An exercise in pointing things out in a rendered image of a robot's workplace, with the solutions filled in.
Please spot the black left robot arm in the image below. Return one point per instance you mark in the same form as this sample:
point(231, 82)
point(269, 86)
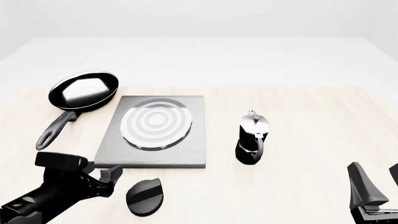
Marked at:
point(40, 198)

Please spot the black and silver moka pot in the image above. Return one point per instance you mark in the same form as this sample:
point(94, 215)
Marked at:
point(248, 135)

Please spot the round black stove knob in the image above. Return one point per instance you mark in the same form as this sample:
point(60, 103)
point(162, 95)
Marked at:
point(144, 198)

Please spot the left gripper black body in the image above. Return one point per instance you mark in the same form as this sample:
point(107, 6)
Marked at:
point(98, 187)

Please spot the black frying pan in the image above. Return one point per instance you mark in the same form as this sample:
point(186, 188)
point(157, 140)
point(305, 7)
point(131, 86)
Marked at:
point(84, 92)

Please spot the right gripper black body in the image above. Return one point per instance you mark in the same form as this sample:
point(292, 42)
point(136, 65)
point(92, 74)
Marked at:
point(376, 215)

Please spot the flat grey stove plate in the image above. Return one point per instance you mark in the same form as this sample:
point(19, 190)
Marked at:
point(186, 149)

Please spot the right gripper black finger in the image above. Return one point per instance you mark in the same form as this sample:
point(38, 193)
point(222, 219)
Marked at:
point(395, 175)
point(362, 189)

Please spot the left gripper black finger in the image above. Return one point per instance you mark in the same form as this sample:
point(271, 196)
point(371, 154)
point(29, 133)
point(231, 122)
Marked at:
point(112, 173)

